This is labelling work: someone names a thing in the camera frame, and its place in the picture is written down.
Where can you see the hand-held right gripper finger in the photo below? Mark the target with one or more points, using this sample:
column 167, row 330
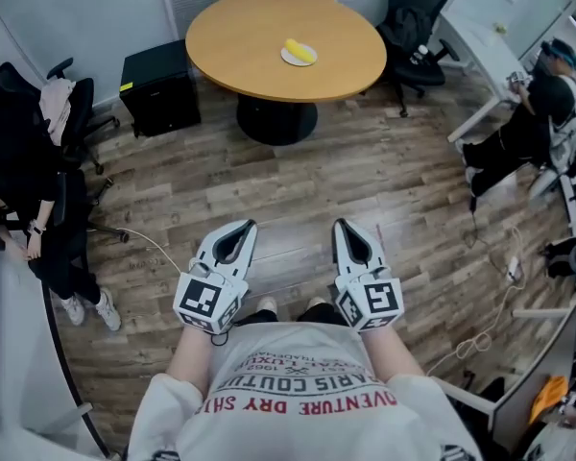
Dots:
column 339, row 257
column 372, row 255

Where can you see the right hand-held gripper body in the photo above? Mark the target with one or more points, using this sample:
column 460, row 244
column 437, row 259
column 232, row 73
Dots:
column 376, row 300

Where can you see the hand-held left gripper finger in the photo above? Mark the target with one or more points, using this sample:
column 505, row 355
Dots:
column 210, row 249
column 249, row 243

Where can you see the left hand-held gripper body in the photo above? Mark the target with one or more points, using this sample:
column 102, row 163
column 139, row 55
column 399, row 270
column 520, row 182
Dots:
column 206, row 300

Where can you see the white plate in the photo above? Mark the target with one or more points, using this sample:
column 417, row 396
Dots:
column 288, row 58

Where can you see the yellow corn cob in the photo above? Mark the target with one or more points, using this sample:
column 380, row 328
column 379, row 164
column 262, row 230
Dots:
column 297, row 50

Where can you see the person's right forearm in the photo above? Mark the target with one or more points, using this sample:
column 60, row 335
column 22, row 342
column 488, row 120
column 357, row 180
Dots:
column 389, row 353

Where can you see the person's left forearm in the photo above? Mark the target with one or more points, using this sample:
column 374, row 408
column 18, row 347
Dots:
column 192, row 356

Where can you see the person's right shoe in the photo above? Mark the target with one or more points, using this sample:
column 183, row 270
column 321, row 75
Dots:
column 317, row 301

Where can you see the person's shoe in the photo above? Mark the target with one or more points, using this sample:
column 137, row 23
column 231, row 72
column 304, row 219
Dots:
column 317, row 301
column 267, row 303

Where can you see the person's black trousers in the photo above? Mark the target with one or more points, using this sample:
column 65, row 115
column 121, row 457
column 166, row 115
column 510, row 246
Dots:
column 319, row 314

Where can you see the person's left shoe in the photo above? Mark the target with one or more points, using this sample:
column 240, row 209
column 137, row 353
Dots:
column 267, row 303

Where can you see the white power strip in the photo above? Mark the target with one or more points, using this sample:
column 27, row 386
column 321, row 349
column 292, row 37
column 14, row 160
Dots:
column 513, row 268

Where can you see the person's white printed shirt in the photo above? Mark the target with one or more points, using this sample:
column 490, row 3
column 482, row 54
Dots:
column 297, row 425

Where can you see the black cabinet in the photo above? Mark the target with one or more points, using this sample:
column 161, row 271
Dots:
column 158, row 89

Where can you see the grey desk partition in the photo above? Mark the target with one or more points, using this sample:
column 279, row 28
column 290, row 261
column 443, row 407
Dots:
column 537, row 382

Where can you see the black office chair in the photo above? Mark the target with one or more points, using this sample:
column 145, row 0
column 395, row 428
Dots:
column 14, row 113
column 415, row 75

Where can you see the curved white desk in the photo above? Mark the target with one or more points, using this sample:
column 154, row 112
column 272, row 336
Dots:
column 19, row 344

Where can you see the orange cloth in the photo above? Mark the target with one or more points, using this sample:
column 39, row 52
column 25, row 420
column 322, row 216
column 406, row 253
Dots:
column 549, row 396

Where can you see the round wooden table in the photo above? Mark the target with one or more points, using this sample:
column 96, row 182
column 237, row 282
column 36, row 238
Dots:
column 249, row 41

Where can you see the clear water bottle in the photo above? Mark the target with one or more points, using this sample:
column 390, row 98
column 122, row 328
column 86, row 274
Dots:
column 421, row 54

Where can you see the pink garment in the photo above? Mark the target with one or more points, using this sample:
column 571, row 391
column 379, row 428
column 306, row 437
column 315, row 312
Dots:
column 55, row 108

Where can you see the black bag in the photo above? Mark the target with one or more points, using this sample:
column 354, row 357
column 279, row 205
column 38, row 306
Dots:
column 413, row 27

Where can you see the small yellow-green object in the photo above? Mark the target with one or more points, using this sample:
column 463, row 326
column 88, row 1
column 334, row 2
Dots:
column 500, row 29

